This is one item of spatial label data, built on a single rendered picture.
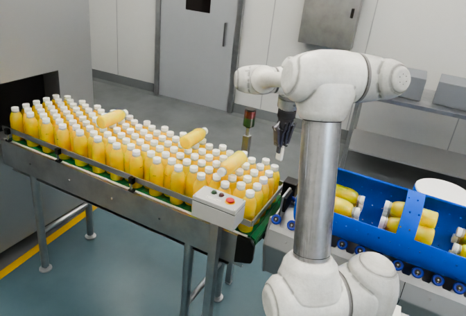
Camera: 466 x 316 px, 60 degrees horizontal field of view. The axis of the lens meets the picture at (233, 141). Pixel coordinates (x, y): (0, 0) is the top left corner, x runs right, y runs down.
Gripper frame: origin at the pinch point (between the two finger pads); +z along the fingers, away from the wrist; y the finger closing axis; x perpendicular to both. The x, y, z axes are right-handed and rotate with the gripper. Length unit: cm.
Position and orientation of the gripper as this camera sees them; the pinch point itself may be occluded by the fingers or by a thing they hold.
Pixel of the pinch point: (279, 152)
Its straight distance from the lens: 176.5
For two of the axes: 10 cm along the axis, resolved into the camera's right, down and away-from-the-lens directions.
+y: 7.6, -2.0, 6.2
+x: -6.5, -3.8, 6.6
